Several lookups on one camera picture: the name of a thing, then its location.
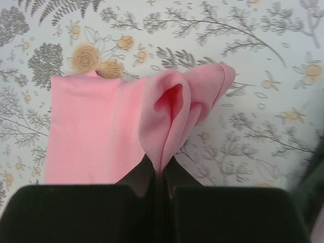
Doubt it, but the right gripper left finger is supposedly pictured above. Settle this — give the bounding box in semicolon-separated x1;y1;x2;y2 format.
1;156;155;242

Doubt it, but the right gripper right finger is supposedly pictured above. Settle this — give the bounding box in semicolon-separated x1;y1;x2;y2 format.
163;158;310;243

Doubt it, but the pink t shirt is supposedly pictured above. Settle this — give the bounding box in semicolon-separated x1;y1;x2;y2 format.
44;64;235;184

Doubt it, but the floral table mat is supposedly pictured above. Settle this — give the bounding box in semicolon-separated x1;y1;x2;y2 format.
1;1;323;204

